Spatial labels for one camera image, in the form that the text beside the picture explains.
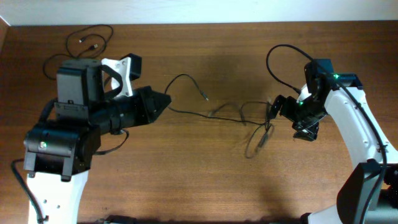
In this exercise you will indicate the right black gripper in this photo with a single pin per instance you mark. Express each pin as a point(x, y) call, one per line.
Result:
point(307, 130)

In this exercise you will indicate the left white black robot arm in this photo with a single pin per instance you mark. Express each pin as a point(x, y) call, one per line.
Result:
point(94, 97)

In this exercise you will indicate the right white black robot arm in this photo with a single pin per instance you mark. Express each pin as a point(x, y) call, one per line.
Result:
point(370, 193)

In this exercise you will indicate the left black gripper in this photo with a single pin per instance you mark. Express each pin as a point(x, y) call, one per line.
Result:
point(144, 98)

